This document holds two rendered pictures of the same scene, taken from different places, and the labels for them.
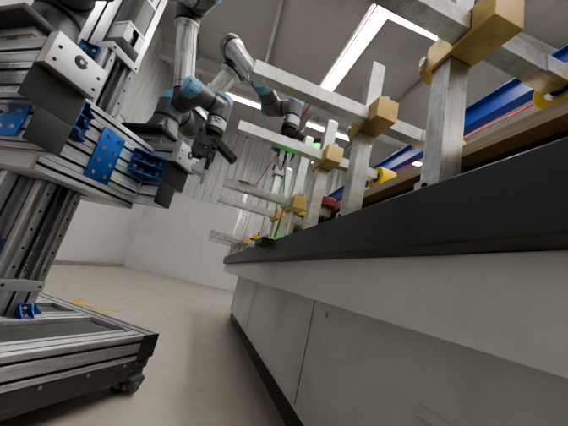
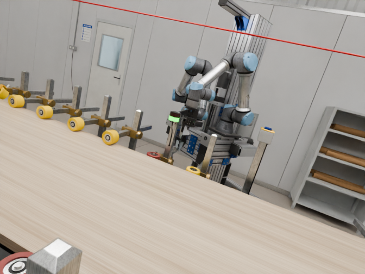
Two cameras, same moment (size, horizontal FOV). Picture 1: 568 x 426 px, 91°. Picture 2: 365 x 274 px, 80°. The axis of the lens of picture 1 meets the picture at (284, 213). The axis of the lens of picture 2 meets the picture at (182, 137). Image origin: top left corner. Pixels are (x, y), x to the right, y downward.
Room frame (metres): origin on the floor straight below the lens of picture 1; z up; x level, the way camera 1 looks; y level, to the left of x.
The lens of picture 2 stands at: (1.76, -1.14, 1.34)
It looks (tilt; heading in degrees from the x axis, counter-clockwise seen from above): 14 degrees down; 119
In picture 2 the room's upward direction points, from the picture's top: 15 degrees clockwise
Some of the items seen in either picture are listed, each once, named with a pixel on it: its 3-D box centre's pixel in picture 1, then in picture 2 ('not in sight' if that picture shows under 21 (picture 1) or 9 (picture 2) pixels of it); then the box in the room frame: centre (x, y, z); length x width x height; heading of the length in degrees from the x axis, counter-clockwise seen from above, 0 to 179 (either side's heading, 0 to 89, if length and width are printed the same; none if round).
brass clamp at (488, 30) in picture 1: (464, 45); (72, 111); (0.33, -0.21, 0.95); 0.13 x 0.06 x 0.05; 13
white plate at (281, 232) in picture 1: (280, 228); not in sight; (1.11, 0.00, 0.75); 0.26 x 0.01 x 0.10; 13
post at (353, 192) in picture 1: (361, 146); (102, 129); (0.60, -0.14, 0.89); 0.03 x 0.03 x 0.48; 13
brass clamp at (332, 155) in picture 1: (325, 161); (132, 132); (0.82, -0.09, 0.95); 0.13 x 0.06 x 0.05; 13
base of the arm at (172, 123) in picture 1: (162, 128); (225, 125); (1.17, 0.63, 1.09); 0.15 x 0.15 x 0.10
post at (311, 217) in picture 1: (318, 186); (132, 144); (0.84, -0.09, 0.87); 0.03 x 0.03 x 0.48; 13
